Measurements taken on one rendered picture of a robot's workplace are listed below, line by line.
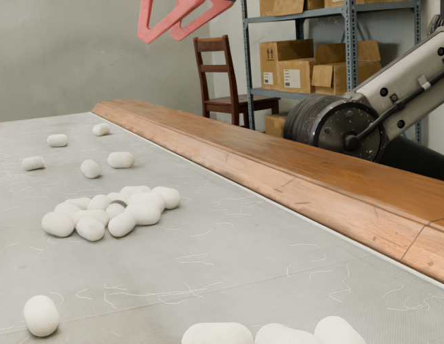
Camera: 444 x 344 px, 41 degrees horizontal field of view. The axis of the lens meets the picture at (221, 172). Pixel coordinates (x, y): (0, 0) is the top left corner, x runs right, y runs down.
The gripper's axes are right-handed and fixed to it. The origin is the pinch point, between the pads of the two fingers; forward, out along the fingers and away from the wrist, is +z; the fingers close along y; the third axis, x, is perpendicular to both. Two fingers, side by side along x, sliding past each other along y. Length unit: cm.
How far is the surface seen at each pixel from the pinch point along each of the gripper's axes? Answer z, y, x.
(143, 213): 10.6, -16.0, -12.0
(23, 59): 168, 358, 192
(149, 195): 10.5, -12.6, -10.9
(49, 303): 9.0, -34.9, -13.2
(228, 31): 66, 431, 83
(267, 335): 0.3, -37.3, -23.6
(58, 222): 14.4, -19.5, -6.8
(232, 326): 1.2, -37.2, -22.1
